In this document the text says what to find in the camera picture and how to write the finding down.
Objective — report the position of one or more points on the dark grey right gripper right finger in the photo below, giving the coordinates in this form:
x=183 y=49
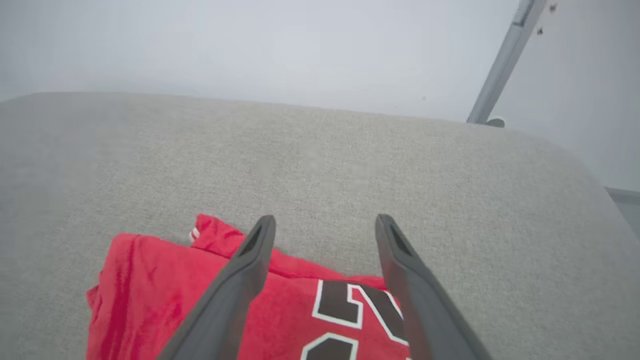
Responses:
x=425 y=310

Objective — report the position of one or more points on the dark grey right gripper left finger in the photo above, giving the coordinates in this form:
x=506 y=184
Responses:
x=235 y=285

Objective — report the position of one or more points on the red basketball jersey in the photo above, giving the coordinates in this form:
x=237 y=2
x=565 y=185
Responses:
x=150 y=300

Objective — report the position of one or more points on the grey fabric sofa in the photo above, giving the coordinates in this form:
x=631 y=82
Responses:
x=350 y=165

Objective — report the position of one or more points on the grey slanted metal pole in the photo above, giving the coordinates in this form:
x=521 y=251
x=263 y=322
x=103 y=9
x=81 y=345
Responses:
x=505 y=60

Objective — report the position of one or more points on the grey pole foot bracket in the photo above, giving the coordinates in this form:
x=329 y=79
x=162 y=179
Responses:
x=496 y=122

